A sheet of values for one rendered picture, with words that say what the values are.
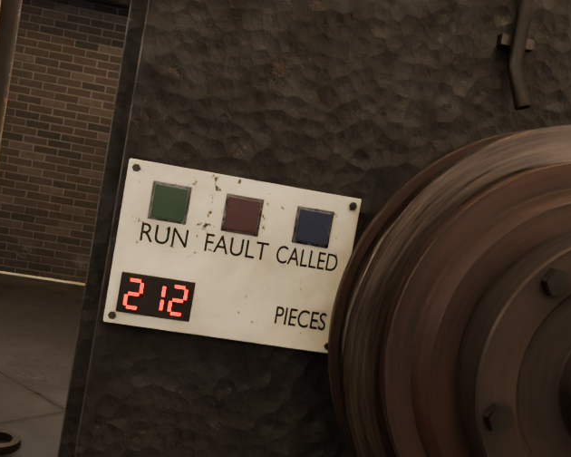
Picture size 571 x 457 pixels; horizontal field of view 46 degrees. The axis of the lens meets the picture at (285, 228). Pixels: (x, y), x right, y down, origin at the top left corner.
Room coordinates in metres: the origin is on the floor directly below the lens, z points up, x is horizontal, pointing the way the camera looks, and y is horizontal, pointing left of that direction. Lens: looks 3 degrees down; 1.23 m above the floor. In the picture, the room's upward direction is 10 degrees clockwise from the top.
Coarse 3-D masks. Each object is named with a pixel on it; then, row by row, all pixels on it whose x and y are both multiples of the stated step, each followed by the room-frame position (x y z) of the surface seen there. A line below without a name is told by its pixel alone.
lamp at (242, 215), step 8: (232, 200) 0.73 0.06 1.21; (240, 200) 0.73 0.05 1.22; (248, 200) 0.73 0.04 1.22; (232, 208) 0.73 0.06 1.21; (240, 208) 0.73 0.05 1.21; (248, 208) 0.73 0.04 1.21; (256, 208) 0.73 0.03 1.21; (232, 216) 0.73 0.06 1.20; (240, 216) 0.73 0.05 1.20; (248, 216) 0.73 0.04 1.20; (256, 216) 0.73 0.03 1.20; (224, 224) 0.73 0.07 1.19; (232, 224) 0.73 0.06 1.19; (240, 224) 0.73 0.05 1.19; (248, 224) 0.73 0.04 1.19; (256, 224) 0.74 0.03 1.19; (248, 232) 0.73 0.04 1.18
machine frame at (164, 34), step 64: (192, 0) 0.74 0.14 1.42; (256, 0) 0.75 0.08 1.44; (320, 0) 0.76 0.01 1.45; (384, 0) 0.77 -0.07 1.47; (448, 0) 0.78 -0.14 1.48; (512, 0) 0.80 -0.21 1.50; (128, 64) 0.82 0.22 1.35; (192, 64) 0.75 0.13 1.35; (256, 64) 0.76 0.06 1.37; (320, 64) 0.77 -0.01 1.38; (384, 64) 0.78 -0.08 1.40; (448, 64) 0.79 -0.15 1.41; (128, 128) 0.74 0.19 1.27; (192, 128) 0.75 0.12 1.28; (256, 128) 0.76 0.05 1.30; (320, 128) 0.77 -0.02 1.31; (384, 128) 0.78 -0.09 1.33; (448, 128) 0.79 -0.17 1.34; (512, 128) 0.80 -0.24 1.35; (384, 192) 0.78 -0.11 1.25; (128, 384) 0.74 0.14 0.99; (192, 384) 0.75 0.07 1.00; (256, 384) 0.76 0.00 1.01; (320, 384) 0.77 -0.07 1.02; (64, 448) 0.82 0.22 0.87; (128, 448) 0.75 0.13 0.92; (192, 448) 0.76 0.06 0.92; (256, 448) 0.77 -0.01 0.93; (320, 448) 0.78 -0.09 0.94
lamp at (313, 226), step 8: (304, 216) 0.74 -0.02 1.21; (312, 216) 0.74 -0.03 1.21; (320, 216) 0.74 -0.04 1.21; (328, 216) 0.75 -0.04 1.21; (304, 224) 0.74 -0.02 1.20; (312, 224) 0.74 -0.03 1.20; (320, 224) 0.74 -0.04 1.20; (328, 224) 0.75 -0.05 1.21; (296, 232) 0.74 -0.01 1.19; (304, 232) 0.74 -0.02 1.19; (312, 232) 0.74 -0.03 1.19; (320, 232) 0.74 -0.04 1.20; (296, 240) 0.74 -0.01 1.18; (304, 240) 0.74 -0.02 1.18; (312, 240) 0.74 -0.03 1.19; (320, 240) 0.75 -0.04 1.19
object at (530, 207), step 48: (480, 192) 0.63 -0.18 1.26; (528, 192) 0.62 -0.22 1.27; (432, 240) 0.61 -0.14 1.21; (480, 240) 0.61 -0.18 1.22; (528, 240) 0.60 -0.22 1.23; (432, 288) 0.61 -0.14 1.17; (480, 288) 0.60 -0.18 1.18; (384, 336) 0.62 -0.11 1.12; (432, 336) 0.60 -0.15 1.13; (384, 384) 0.61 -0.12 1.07; (432, 384) 0.59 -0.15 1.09; (432, 432) 0.60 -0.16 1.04
